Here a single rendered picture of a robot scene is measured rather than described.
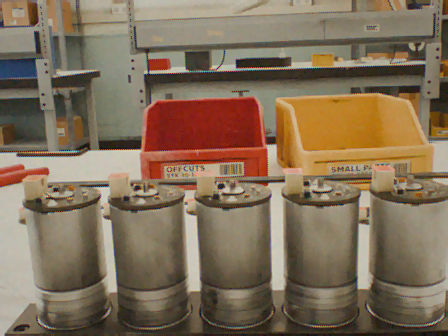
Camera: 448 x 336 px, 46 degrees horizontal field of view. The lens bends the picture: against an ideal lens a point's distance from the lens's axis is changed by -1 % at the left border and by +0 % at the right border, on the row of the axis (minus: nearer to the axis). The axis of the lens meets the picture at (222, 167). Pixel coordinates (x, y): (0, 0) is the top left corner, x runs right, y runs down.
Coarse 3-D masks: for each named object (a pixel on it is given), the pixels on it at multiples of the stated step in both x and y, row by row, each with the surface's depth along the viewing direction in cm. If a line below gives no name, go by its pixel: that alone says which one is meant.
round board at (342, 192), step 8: (304, 184) 17; (312, 184) 18; (328, 184) 18; (336, 184) 18; (344, 184) 17; (304, 192) 16; (336, 192) 16; (344, 192) 17; (352, 192) 17; (360, 192) 17; (296, 200) 16; (304, 200) 16; (312, 200) 16; (320, 200) 16; (328, 200) 16; (336, 200) 16; (344, 200) 16; (352, 200) 16
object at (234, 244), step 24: (240, 192) 17; (216, 216) 16; (240, 216) 16; (264, 216) 17; (216, 240) 16; (240, 240) 16; (264, 240) 17; (216, 264) 17; (240, 264) 16; (264, 264) 17; (216, 288) 17; (240, 288) 17; (264, 288) 17; (216, 312) 17; (240, 312) 17; (264, 312) 17
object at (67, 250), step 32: (32, 224) 17; (64, 224) 16; (96, 224) 17; (32, 256) 17; (64, 256) 17; (96, 256) 17; (64, 288) 17; (96, 288) 17; (64, 320) 17; (96, 320) 18
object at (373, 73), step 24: (144, 24) 238; (168, 24) 237; (168, 48) 239; (192, 48) 239; (216, 48) 238; (240, 48) 237; (264, 48) 236; (144, 72) 252; (168, 72) 242; (192, 72) 240; (216, 72) 239; (240, 72) 238; (264, 72) 237; (288, 72) 237; (312, 72) 236; (336, 72) 235; (360, 72) 234; (384, 72) 233; (408, 72) 232; (168, 96) 307
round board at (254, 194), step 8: (216, 184) 18; (224, 184) 18; (240, 184) 18; (248, 184) 18; (256, 184) 18; (216, 192) 17; (248, 192) 17; (256, 192) 17; (264, 192) 17; (200, 200) 16; (208, 200) 16; (216, 200) 16; (224, 200) 16; (240, 200) 16; (248, 200) 16; (256, 200) 16; (264, 200) 16
